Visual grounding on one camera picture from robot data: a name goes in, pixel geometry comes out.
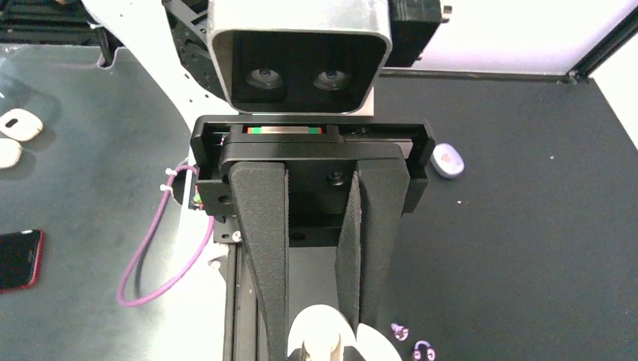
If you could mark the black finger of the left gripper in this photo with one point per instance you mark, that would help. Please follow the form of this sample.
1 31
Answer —
370 227
260 193

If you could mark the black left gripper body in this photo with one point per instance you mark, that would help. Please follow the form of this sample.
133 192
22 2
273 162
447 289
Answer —
319 153

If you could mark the purple earbud one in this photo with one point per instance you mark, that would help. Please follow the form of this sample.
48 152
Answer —
423 351
400 332

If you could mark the white earbud charging case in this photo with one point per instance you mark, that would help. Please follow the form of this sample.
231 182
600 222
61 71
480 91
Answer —
361 342

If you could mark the white earbud one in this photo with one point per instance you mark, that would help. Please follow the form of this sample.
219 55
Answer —
322 344

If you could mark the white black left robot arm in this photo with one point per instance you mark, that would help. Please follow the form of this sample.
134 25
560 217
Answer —
169 39

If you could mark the purple charging case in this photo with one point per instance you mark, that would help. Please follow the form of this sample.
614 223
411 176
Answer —
447 161

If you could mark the red black smartphone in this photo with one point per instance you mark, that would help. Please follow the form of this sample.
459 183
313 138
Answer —
21 254

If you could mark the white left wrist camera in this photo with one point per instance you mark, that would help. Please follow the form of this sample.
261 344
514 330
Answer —
298 57

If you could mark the black rear left frame post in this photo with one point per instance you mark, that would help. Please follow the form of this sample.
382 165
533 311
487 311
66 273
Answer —
611 43

